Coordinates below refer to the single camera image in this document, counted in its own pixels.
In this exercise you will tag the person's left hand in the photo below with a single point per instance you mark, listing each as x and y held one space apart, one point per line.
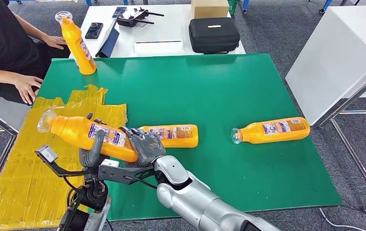
55 41

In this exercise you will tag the white flat box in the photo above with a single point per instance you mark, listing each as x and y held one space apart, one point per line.
157 48

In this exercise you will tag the orange bottle with clear cap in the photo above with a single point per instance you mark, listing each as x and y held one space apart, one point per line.
170 142
80 54
74 130
256 135

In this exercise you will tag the white table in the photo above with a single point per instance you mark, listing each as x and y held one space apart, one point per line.
173 28

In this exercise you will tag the black antenna controller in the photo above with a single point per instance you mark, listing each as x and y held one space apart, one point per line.
128 21

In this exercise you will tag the person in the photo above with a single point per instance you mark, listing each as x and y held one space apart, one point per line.
1 38

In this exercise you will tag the person's left forearm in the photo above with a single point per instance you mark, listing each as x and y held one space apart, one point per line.
29 28

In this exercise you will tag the yellow tape sheet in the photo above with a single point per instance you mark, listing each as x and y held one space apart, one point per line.
10 191

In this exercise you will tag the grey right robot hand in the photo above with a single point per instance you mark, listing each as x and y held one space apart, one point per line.
146 146

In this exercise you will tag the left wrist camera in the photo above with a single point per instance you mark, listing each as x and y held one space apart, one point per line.
47 154

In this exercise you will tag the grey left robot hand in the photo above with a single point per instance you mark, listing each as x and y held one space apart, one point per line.
90 156

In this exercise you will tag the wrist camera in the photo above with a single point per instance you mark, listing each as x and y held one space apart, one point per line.
47 154
119 173

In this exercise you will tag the blue metal rack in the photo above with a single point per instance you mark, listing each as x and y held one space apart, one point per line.
88 2
246 4
126 2

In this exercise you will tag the cardboard box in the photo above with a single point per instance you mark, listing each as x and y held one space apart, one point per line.
209 9

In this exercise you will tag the black zip case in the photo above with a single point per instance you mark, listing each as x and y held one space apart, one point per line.
214 35

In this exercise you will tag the white cabinet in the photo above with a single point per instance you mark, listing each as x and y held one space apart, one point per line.
335 57

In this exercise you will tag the tablet in blue folio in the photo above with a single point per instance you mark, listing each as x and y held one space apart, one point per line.
111 44

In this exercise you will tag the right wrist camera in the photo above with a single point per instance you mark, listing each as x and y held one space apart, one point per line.
119 173

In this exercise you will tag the green plastic crate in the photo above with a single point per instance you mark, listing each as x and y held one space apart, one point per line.
232 6

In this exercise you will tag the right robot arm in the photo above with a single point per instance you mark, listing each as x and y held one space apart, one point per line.
195 201

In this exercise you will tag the person's right hand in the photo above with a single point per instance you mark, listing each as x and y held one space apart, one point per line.
26 87

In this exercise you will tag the black smartphone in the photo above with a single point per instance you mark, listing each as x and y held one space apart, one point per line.
94 31

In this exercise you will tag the blue phone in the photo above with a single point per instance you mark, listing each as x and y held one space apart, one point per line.
119 12

